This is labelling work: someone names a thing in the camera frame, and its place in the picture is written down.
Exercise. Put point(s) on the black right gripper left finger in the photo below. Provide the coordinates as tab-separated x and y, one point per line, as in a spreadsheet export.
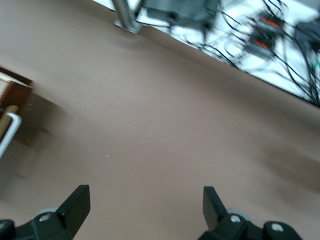
72	207

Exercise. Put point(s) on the dark grey equipment box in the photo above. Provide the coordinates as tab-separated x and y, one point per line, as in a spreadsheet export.
182	10

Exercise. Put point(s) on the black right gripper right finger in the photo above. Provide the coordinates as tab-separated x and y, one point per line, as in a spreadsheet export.
212	207

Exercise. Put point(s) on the metal post with bracket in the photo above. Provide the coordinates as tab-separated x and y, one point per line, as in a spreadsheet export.
123	12

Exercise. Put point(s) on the black power strip orange switch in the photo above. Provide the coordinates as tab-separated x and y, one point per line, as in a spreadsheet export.
270	22
260	43

